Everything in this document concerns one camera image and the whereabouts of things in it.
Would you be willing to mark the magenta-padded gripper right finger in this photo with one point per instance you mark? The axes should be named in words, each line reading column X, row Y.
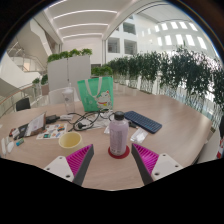
column 162, row 165

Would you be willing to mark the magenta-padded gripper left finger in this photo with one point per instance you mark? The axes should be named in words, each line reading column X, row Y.
column 63, row 165

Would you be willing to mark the purple drink bottle black cap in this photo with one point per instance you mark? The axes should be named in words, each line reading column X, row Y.
column 118, row 136

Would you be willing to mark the clear plastic water bottle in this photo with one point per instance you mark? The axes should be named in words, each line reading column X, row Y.
column 69, row 101

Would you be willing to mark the pale yellow mug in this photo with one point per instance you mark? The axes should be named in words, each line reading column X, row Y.
column 70, row 141

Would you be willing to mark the colourful sticker sheet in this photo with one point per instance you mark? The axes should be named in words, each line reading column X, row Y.
column 51, row 131

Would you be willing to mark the clear plastic packet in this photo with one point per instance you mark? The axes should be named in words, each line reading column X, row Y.
column 139, row 135

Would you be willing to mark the flat round red coaster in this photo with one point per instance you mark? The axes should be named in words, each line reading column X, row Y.
column 125, row 155

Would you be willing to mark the black charger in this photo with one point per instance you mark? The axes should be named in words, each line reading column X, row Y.
column 52, row 118

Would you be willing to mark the tablet in brown case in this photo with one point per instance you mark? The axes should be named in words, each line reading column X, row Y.
column 36, row 125

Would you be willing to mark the black flat case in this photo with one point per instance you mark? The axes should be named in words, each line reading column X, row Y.
column 23, row 130

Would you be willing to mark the white packet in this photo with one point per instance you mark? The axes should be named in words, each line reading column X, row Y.
column 16, row 133

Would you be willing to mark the red black chair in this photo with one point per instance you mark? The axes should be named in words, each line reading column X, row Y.
column 221, row 143

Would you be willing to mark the black office chair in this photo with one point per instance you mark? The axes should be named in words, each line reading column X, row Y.
column 23, row 104

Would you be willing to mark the green tote bag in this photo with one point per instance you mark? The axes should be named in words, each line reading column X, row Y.
column 95, row 95

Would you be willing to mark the brown planter with plants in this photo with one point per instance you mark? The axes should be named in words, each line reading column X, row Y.
column 44, row 87

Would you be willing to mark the white cabinet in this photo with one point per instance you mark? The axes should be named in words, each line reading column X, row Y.
column 68, row 73

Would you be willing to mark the green hedge plant row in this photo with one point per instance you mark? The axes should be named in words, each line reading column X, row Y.
column 173, row 73

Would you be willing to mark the dark planter with plants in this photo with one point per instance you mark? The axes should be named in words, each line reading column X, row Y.
column 101, row 70

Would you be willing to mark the green plants on cabinet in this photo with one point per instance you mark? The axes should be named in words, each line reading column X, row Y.
column 70, row 53

